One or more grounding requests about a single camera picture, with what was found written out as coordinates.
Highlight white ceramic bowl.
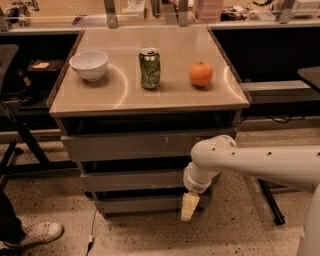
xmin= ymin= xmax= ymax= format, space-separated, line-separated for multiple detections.
xmin=69 ymin=50 xmax=109 ymax=81

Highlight grey drawer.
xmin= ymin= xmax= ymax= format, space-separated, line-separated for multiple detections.
xmin=61 ymin=128 xmax=237 ymax=162
xmin=81 ymin=169 xmax=184 ymax=192
xmin=94 ymin=194 xmax=213 ymax=215

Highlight grey top drawer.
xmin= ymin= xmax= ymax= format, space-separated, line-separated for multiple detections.
xmin=61 ymin=128 xmax=237 ymax=162

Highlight grey drawer cabinet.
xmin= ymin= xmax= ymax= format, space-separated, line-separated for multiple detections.
xmin=50 ymin=26 xmax=250 ymax=220

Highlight green soda can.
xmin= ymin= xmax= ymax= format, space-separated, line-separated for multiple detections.
xmin=139 ymin=48 xmax=161 ymax=89

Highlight orange fruit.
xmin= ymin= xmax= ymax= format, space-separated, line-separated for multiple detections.
xmin=189 ymin=62 xmax=213 ymax=87

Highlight grey bottom drawer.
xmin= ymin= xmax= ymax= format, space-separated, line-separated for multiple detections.
xmin=94 ymin=194 xmax=213 ymax=215

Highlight dark trouser leg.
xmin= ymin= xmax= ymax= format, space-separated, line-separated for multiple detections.
xmin=0 ymin=190 xmax=26 ymax=244

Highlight pink stacked containers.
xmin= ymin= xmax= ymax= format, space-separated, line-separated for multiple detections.
xmin=193 ymin=0 xmax=223 ymax=24

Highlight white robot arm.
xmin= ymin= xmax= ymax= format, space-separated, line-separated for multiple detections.
xmin=181 ymin=135 xmax=320 ymax=256

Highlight white floor cable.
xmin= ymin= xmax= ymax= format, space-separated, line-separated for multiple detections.
xmin=85 ymin=209 xmax=99 ymax=256

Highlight white sneaker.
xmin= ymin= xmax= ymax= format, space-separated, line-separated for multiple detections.
xmin=1 ymin=222 xmax=64 ymax=247

